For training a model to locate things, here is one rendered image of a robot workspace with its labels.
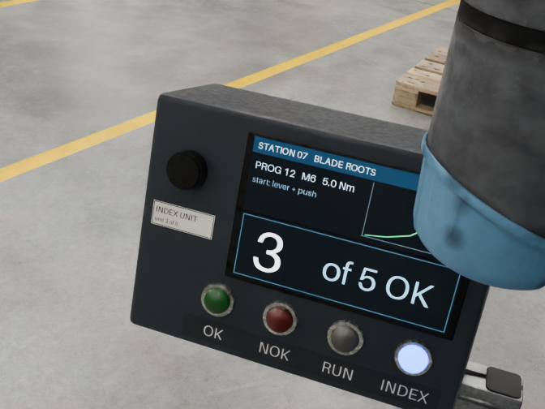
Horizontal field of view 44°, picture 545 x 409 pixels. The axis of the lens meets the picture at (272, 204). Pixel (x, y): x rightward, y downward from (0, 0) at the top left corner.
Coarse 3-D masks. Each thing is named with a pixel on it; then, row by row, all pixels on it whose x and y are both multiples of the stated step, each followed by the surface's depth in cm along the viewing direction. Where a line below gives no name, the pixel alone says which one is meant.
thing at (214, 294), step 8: (208, 288) 51; (216, 288) 51; (224, 288) 51; (208, 296) 51; (216, 296) 51; (224, 296) 51; (232, 296) 51; (208, 304) 51; (216, 304) 51; (224, 304) 51; (232, 304) 51; (208, 312) 52; (216, 312) 51; (224, 312) 51
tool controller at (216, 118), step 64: (192, 128) 49; (256, 128) 48; (320, 128) 47; (384, 128) 51; (192, 192) 50; (256, 192) 49; (320, 192) 47; (384, 192) 46; (192, 256) 51; (320, 256) 48; (384, 256) 47; (192, 320) 53; (256, 320) 51; (320, 320) 50; (384, 320) 48; (448, 320) 47; (384, 384) 49; (448, 384) 48
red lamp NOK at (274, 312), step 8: (272, 304) 50; (280, 304) 50; (288, 304) 50; (264, 312) 50; (272, 312) 50; (280, 312) 50; (288, 312) 50; (296, 312) 50; (264, 320) 51; (272, 320) 50; (280, 320) 50; (288, 320) 50; (296, 320) 50; (272, 328) 50; (280, 328) 50; (288, 328) 50
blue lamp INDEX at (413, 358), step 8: (400, 344) 48; (408, 344) 48; (416, 344) 48; (424, 344) 48; (400, 352) 48; (408, 352) 47; (416, 352) 47; (424, 352) 48; (400, 360) 48; (408, 360) 47; (416, 360) 47; (424, 360) 47; (400, 368) 48; (408, 368) 48; (416, 368) 47; (424, 368) 48
